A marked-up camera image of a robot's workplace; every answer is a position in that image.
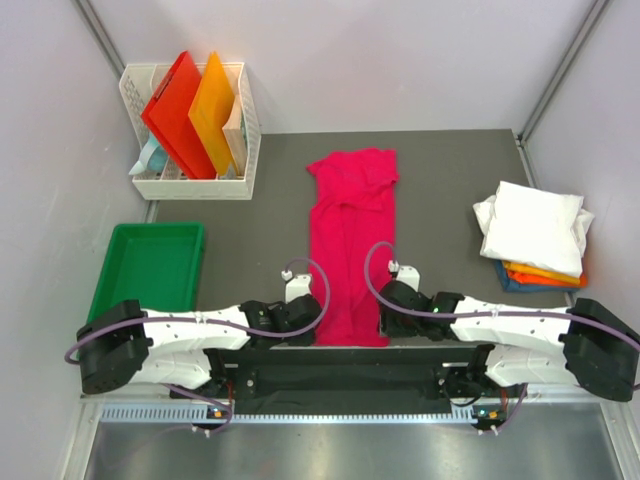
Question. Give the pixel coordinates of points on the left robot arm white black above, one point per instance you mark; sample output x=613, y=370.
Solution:
x=128, y=344

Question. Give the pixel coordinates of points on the white plastic basket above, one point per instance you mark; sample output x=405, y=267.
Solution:
x=136, y=85

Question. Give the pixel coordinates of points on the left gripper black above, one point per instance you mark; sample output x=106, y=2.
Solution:
x=305, y=339

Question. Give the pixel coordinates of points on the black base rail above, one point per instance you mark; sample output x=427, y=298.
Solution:
x=318, y=380

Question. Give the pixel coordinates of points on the magenta t shirt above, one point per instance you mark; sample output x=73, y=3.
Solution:
x=354, y=210

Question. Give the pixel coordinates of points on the orange plastic board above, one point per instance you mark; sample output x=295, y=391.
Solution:
x=210, y=111

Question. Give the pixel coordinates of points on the red plastic board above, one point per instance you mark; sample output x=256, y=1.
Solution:
x=166, y=117

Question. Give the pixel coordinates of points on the wooden board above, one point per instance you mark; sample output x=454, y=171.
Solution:
x=235, y=134

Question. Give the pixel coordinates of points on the green plastic tray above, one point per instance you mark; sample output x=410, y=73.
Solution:
x=157, y=264

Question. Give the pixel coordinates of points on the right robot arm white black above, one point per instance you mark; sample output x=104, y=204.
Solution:
x=585, y=345

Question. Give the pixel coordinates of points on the folded white t shirt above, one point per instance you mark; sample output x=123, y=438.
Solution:
x=534, y=227

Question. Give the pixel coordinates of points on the white slotted cable duct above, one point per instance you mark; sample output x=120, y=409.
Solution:
x=205, y=414

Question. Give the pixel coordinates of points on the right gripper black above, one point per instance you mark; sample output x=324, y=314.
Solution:
x=388, y=327

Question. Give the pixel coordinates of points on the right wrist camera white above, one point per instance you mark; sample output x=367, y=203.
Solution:
x=405, y=274

